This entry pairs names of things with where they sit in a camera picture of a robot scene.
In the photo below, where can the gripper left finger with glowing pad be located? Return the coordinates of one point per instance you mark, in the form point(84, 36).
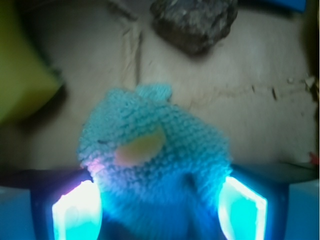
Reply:
point(50, 205)

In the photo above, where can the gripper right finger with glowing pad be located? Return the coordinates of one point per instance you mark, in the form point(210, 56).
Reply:
point(270, 202)

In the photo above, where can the blue terry cloth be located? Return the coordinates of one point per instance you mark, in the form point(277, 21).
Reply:
point(159, 168)

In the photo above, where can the brown paper liner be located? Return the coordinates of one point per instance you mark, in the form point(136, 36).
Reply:
point(251, 84)

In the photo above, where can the yellow sponge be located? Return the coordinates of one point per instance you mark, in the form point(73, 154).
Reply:
point(26, 81)

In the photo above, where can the dark grey crumpled object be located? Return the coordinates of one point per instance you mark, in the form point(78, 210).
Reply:
point(193, 26)

